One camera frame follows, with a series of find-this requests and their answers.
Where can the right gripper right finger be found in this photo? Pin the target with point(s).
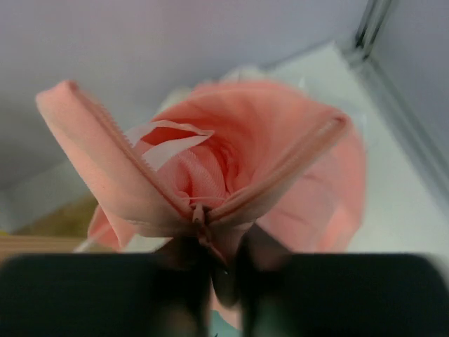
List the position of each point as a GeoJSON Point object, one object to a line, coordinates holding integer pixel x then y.
{"type": "Point", "coordinates": [281, 293]}

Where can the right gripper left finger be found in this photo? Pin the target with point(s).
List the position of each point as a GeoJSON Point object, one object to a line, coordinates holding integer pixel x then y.
{"type": "Point", "coordinates": [163, 293]}

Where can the pink skirt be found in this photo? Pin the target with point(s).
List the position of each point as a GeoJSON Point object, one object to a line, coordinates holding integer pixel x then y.
{"type": "Point", "coordinates": [231, 155]}

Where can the white skirt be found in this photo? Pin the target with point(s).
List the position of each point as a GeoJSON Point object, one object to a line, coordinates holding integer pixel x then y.
{"type": "Point", "coordinates": [242, 73]}

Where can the teal plastic basin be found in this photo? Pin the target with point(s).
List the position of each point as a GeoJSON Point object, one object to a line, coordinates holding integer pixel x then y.
{"type": "Point", "coordinates": [220, 328]}

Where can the wooden clothes rack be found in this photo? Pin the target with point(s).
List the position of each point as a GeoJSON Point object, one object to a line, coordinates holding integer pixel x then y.
{"type": "Point", "coordinates": [61, 231]}

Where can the aluminium frame post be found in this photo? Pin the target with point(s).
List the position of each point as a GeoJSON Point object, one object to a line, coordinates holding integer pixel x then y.
{"type": "Point", "coordinates": [400, 52]}

